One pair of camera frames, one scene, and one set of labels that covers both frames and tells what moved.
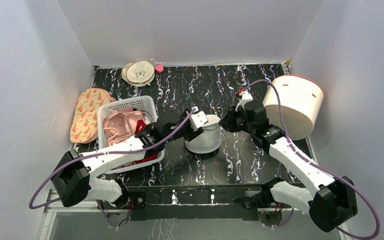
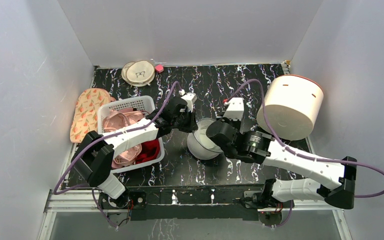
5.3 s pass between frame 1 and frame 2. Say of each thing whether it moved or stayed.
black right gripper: moved
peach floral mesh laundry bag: stayed
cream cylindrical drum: stayed
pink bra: stayed
